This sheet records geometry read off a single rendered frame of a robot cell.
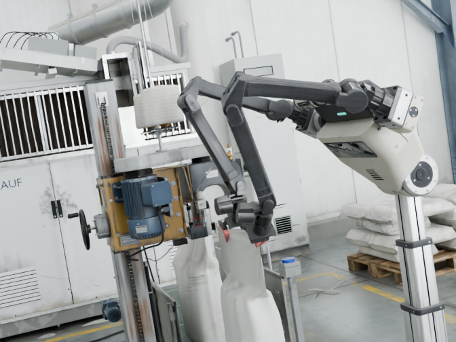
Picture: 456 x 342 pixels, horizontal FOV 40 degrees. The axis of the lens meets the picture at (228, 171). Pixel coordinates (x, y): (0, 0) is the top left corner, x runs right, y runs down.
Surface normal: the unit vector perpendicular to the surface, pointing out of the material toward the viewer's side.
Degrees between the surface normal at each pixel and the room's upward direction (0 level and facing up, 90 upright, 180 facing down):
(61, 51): 88
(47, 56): 90
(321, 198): 90
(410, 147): 115
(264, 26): 90
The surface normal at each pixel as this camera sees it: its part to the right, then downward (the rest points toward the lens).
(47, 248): 0.32, 0.02
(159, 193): 0.69, -0.05
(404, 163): 0.66, 0.37
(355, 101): 0.09, 0.51
